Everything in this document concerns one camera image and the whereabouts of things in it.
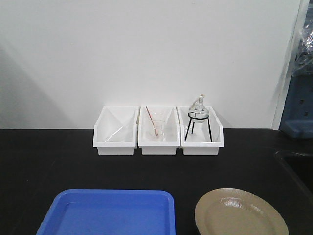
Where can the black sink basin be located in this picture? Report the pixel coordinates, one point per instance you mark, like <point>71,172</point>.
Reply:
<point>300,167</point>

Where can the left white storage bin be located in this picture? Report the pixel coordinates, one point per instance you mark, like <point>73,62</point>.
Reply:
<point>112,117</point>

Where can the clear plastic bag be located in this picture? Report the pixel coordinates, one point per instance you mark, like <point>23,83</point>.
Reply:
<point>304,59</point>

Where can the glass stirring rod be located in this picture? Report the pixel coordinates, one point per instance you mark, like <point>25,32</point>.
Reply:
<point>118,134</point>

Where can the right white storage bin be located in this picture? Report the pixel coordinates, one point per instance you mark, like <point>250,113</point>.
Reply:
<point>200,138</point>

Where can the small glass beaker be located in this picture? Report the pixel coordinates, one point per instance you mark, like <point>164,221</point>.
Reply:
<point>160,128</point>

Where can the blue plastic tray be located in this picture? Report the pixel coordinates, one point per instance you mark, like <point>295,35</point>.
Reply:
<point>110,212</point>

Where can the middle white storage bin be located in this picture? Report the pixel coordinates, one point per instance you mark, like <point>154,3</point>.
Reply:
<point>171,141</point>

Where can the beige enamel plate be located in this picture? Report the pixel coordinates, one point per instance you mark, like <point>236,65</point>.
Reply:
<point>230,211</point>

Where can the white storage bin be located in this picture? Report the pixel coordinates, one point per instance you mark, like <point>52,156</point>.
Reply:
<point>200,138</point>
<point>171,141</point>
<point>112,117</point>

